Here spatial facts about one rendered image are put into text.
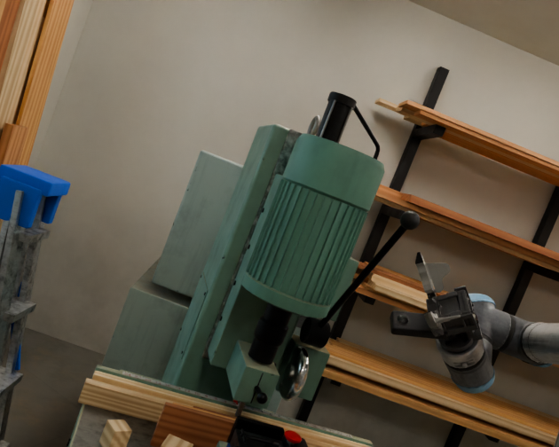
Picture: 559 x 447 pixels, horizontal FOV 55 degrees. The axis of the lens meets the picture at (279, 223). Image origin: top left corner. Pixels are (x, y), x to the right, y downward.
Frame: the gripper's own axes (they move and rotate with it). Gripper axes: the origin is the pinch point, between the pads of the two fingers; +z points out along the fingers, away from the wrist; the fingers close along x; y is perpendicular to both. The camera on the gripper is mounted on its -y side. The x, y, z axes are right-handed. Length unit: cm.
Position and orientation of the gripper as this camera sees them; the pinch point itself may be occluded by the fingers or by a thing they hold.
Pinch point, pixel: (419, 280)
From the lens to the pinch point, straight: 105.3
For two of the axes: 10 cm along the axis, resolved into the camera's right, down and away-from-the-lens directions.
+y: 9.0, -2.8, -3.4
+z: -4.4, -6.8, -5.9
